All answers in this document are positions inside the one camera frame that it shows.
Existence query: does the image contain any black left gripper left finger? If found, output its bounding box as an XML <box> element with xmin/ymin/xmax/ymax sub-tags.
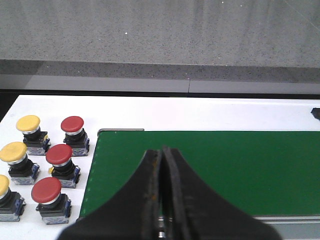
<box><xmin>58</xmin><ymin>149</ymin><xmax>162</xmax><ymax>240</ymax></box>

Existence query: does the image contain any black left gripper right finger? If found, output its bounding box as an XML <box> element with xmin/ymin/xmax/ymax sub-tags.
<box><xmin>161</xmin><ymin>146</ymin><xmax>282</xmax><ymax>240</ymax></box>

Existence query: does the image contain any yellow push button front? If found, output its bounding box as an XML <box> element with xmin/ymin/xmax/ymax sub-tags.
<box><xmin>0</xmin><ymin>174</ymin><xmax>26</xmax><ymax>222</ymax></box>

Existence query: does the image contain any yellow push button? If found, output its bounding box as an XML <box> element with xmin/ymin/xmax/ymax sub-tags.
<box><xmin>0</xmin><ymin>141</ymin><xmax>40</xmax><ymax>186</ymax></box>
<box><xmin>0</xmin><ymin>174</ymin><xmax>26</xmax><ymax>222</ymax></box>
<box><xmin>16</xmin><ymin>115</ymin><xmax>51</xmax><ymax>156</ymax></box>

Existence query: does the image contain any red push button front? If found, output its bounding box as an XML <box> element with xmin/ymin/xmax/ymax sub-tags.
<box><xmin>31</xmin><ymin>177</ymin><xmax>72</xmax><ymax>225</ymax></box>

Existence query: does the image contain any red push button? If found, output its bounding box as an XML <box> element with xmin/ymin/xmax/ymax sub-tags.
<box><xmin>45</xmin><ymin>144</ymin><xmax>81</xmax><ymax>189</ymax></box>
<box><xmin>31</xmin><ymin>177</ymin><xmax>72</xmax><ymax>225</ymax></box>
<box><xmin>60</xmin><ymin>116</ymin><xmax>90</xmax><ymax>157</ymax></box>

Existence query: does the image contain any red push button middle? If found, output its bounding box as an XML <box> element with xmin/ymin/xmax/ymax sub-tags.
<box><xmin>45</xmin><ymin>144</ymin><xmax>81</xmax><ymax>189</ymax></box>

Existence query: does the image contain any green conveyor belt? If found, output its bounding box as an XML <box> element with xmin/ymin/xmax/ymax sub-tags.
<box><xmin>80</xmin><ymin>130</ymin><xmax>320</xmax><ymax>217</ymax></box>

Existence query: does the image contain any red push button back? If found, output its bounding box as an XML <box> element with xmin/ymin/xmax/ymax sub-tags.
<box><xmin>60</xmin><ymin>116</ymin><xmax>90</xmax><ymax>157</ymax></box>

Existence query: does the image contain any yellow push button middle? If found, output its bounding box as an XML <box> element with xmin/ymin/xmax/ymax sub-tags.
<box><xmin>0</xmin><ymin>141</ymin><xmax>40</xmax><ymax>186</ymax></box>

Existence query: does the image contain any yellow push button back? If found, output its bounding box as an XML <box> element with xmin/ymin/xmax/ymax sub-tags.
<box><xmin>16</xmin><ymin>115</ymin><xmax>51</xmax><ymax>156</ymax></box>

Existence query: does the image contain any grey stone countertop slab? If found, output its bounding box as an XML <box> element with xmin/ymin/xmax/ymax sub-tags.
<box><xmin>0</xmin><ymin>0</ymin><xmax>320</xmax><ymax>83</ymax></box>

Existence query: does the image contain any white cabinet front panel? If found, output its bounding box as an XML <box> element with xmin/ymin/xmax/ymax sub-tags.
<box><xmin>0</xmin><ymin>74</ymin><xmax>320</xmax><ymax>95</ymax></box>

